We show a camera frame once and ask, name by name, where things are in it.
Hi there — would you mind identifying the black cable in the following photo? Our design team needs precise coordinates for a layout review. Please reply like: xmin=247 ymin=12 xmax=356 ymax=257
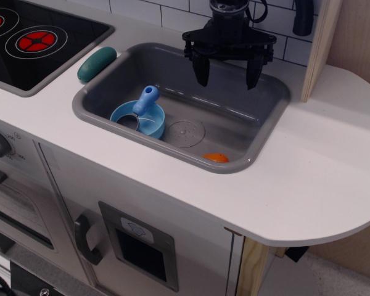
xmin=247 ymin=0 xmax=269 ymax=23

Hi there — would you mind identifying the light wooden side post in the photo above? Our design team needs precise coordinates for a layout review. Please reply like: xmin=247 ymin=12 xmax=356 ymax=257
xmin=300 ymin=0 xmax=342 ymax=102

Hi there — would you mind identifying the black toy faucet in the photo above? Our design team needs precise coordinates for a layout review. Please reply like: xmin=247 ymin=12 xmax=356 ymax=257
xmin=292 ymin=0 xmax=314 ymax=36

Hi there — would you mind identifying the grey ice dispenser panel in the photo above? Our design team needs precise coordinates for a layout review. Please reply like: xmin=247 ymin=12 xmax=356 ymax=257
xmin=99 ymin=202 xmax=179 ymax=292

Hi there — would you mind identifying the toy oven door window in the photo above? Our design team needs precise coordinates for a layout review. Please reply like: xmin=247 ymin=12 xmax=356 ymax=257
xmin=0 ymin=179 xmax=55 ymax=250

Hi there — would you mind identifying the blue handled grey spoon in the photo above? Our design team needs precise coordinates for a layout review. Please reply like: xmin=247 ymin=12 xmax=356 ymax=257
xmin=116 ymin=86 xmax=160 ymax=131

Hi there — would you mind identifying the teal green oblong toy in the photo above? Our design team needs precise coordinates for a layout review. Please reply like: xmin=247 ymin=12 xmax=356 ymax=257
xmin=77 ymin=47 xmax=117 ymax=83

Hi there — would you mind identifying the grey plastic sink basin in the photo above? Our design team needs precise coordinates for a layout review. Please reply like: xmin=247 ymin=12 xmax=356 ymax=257
xmin=72 ymin=43 xmax=290 ymax=173

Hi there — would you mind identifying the light blue bowl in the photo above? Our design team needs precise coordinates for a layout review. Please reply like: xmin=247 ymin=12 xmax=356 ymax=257
xmin=110 ymin=101 xmax=165 ymax=139

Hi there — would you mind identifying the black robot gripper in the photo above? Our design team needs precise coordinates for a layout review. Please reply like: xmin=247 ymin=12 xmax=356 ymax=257
xmin=182 ymin=14 xmax=277 ymax=89

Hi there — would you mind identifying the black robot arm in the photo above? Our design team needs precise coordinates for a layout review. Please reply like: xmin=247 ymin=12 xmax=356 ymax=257
xmin=182 ymin=1 xmax=277 ymax=89

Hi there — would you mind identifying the black toy stovetop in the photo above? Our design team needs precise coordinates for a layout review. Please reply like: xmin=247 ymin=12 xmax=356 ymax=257
xmin=0 ymin=1 xmax=114 ymax=97

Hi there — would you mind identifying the orange toy fruit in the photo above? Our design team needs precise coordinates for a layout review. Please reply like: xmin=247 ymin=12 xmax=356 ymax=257
xmin=202 ymin=153 xmax=229 ymax=163

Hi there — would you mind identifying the dark grey cabinet handle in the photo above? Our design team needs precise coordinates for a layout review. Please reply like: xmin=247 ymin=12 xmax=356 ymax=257
xmin=73 ymin=215 xmax=102 ymax=266

